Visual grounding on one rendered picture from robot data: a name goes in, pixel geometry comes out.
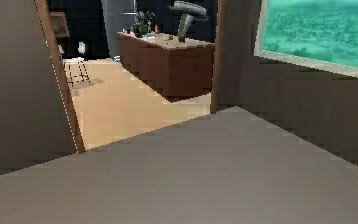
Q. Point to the brown kitchen island counter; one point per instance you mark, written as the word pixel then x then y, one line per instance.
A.
pixel 173 66

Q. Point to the small orange bottle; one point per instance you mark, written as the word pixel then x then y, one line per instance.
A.
pixel 157 29

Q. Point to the grey range hood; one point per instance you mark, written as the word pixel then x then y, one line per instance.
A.
pixel 187 18

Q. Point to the grey fridge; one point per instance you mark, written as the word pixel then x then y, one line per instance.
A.
pixel 120 26

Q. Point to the white stool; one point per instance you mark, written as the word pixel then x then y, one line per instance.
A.
pixel 75 70

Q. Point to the white framed window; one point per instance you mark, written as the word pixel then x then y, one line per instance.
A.
pixel 320 33

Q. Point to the brown wall shelf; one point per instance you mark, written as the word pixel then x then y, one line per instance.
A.
pixel 60 25

